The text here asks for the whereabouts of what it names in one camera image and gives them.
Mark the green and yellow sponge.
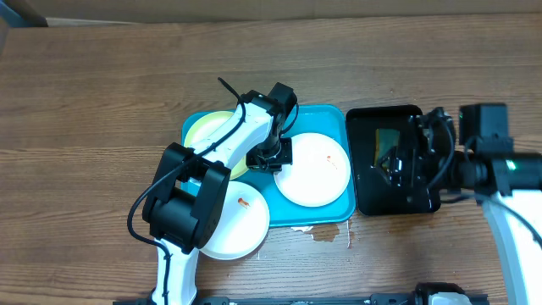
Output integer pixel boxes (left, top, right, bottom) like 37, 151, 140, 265
373, 128, 400, 171

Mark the white plate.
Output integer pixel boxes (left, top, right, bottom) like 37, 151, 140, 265
201, 181, 270, 260
274, 133, 351, 208

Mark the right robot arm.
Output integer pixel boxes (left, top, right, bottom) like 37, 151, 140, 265
367, 103, 541, 304

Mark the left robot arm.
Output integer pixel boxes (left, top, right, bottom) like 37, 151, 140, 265
127, 83, 299, 304

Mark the black rectangular water tray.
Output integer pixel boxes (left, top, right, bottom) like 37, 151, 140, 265
346, 104, 441, 216

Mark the teal plastic tray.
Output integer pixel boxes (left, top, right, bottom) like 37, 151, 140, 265
180, 104, 357, 229

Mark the light green plate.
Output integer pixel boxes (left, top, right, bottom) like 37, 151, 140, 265
183, 110, 251, 181

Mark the white plate front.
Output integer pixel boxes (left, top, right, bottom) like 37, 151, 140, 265
201, 181, 270, 260

